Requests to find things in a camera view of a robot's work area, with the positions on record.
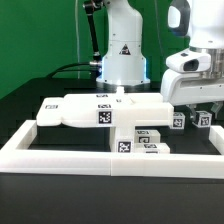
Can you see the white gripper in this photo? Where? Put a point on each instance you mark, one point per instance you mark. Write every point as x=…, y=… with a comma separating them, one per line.
x=190, y=89

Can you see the small tagged white cube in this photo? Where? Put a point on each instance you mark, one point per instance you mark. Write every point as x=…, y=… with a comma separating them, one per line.
x=203, y=119
x=178, y=120

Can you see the white chair back part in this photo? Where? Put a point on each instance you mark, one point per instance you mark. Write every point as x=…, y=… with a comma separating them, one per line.
x=106, y=110

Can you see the white chair seat part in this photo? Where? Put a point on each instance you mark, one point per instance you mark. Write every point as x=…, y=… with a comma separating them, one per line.
x=121, y=139

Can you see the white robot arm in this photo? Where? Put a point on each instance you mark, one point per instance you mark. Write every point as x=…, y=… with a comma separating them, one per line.
x=200, y=20

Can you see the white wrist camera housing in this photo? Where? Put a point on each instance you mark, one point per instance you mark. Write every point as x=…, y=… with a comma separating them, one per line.
x=189, y=61

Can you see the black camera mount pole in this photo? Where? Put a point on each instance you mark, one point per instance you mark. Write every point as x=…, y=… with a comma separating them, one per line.
x=90, y=7

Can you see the white U-shaped border frame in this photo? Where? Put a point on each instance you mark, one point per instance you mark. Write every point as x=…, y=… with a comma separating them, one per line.
x=149, y=160

